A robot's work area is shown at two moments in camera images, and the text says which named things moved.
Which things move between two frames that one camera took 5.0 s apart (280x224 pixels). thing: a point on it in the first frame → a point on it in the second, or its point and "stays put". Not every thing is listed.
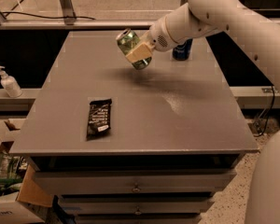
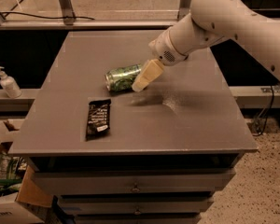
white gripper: [159, 37] → [162, 51]
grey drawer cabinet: [121, 146] stays put
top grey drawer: [134, 181] stays put
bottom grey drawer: [138, 218] stays put
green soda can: [126, 39] → [121, 78]
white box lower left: [6, 209] stays put
